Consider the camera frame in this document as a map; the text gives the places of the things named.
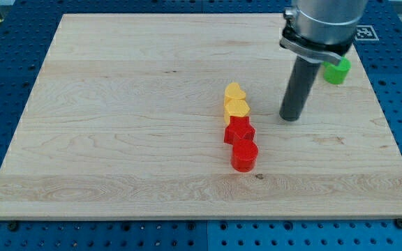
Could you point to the wooden board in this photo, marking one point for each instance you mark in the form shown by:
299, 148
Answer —
125, 121

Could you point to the red star block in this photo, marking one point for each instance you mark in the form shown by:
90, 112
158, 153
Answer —
238, 128

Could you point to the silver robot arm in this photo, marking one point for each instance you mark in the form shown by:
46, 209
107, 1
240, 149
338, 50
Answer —
317, 31

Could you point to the red cylinder block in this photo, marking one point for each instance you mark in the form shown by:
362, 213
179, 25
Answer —
244, 155

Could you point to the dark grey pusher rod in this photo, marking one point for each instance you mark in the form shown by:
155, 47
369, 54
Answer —
300, 83

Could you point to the yellow heart block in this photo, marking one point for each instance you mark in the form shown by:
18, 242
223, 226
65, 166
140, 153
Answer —
233, 91

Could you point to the green block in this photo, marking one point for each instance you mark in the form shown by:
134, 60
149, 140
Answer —
336, 74

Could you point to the fiducial marker tag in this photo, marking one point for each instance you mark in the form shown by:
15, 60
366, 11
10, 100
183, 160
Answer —
365, 33

